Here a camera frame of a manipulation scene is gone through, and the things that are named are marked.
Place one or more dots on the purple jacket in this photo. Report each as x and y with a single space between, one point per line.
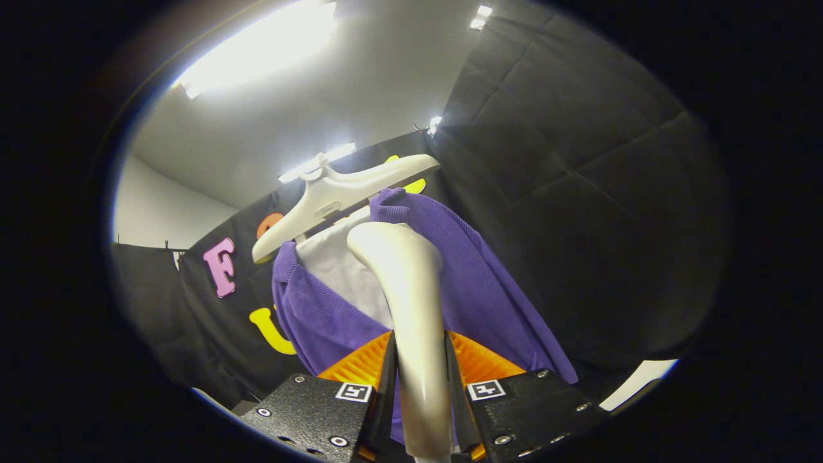
476 283

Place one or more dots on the white clothes hanger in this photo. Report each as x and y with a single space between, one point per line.
334 196

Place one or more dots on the small ceiling light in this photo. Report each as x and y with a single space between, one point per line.
435 125

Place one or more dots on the white box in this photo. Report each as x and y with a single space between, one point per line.
640 382

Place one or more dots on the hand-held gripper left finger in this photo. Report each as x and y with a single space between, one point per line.
308 411

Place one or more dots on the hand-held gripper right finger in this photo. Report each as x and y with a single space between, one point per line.
533 405

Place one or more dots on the white garment steamer head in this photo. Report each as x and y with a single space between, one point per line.
415 308

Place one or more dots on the large ceiling light panel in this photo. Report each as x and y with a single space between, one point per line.
257 48

